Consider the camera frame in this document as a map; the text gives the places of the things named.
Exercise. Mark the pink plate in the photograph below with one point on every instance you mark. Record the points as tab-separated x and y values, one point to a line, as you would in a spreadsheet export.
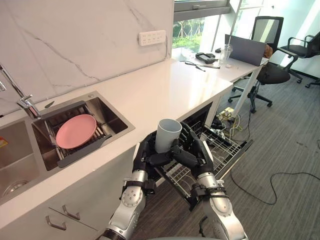
76	131

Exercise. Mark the yellow power strip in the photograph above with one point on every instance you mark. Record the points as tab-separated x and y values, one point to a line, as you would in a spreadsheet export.
226	113

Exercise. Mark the black office chair with armrests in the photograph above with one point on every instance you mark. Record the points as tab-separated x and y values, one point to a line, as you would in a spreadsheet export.
300	52

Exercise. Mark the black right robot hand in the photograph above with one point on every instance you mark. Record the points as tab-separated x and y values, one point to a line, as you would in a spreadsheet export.
193	150

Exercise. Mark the black mesh office chair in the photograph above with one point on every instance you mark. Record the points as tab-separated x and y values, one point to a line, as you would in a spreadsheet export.
265	67

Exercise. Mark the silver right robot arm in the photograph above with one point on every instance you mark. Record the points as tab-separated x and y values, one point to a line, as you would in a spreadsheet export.
220	207

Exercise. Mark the dishwasher door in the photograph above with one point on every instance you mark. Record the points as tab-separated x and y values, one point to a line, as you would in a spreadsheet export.
225	162

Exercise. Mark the black computer mouse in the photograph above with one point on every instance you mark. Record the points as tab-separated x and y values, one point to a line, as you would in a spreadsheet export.
218	50

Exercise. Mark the dark grey drying rack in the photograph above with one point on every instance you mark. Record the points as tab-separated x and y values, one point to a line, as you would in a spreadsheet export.
80	150

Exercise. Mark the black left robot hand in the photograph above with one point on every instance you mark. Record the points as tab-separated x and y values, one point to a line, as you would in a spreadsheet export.
147	155

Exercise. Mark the white desk leg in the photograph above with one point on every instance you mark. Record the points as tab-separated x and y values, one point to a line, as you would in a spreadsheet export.
246	91

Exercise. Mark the stainless steel sink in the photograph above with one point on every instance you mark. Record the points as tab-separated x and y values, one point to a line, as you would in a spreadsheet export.
15	160
82	130

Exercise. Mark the clear plastic cup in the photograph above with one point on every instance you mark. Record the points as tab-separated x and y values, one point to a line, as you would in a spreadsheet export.
225	56

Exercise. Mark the brown plush toy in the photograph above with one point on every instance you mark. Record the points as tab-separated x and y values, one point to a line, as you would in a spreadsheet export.
268	50

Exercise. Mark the black eyeglasses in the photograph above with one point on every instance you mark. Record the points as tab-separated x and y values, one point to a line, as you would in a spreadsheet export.
196	65

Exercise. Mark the black game controller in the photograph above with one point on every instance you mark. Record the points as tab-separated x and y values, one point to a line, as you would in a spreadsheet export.
205	57

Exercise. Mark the light grey cup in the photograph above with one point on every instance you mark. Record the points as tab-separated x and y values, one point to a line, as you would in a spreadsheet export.
167	136

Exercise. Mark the chrome faucet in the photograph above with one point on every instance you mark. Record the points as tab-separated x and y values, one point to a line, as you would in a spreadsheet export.
25	100

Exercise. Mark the grey laptop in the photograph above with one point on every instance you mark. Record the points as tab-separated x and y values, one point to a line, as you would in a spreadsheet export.
246	50

